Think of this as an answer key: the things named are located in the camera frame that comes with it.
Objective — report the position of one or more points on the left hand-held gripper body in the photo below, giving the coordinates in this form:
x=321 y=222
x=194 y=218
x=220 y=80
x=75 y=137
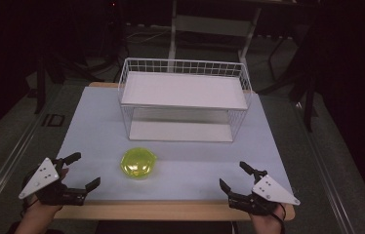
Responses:
x=40 y=177

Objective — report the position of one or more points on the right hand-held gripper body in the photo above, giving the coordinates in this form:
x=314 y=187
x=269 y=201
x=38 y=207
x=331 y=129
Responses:
x=270 y=191

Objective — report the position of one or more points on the green translucent plate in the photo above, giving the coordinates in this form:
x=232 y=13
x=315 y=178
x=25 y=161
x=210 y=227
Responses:
x=138 y=163

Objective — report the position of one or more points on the person's right hand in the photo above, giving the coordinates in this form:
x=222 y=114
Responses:
x=266 y=224

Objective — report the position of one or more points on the person's left hand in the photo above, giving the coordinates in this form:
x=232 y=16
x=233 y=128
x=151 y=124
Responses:
x=39 y=214

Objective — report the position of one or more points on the light blue table mat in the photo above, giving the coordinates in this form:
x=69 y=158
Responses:
x=92 y=136

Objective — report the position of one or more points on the wooden table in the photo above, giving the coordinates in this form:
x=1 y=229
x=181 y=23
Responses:
x=157 y=210

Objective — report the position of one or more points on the black metal stand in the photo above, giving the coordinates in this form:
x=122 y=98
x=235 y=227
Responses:
x=304 y=87

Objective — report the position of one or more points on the metal floor rail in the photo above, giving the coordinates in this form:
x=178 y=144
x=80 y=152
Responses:
x=5 y=169
x=327 y=175

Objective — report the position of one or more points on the white metal frame stand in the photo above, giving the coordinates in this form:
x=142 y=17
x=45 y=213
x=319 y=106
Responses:
x=211 y=25

